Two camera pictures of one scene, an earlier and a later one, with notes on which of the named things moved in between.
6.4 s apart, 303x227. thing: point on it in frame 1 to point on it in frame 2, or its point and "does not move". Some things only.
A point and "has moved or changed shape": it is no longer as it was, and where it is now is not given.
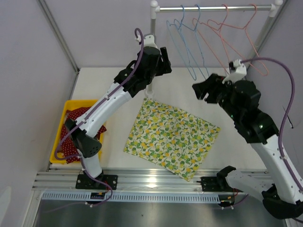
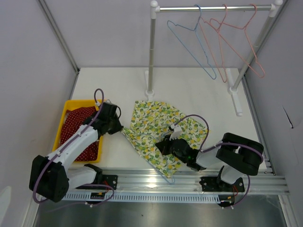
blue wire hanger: [182, 52] to [162, 177]
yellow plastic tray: [56, 157] does not move
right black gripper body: [220, 93] to [167, 149]
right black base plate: [210, 184] does not move
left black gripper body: [162, 67] to [115, 126]
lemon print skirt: [174, 139] has moved or changed shape
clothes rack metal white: [155, 8] does not move
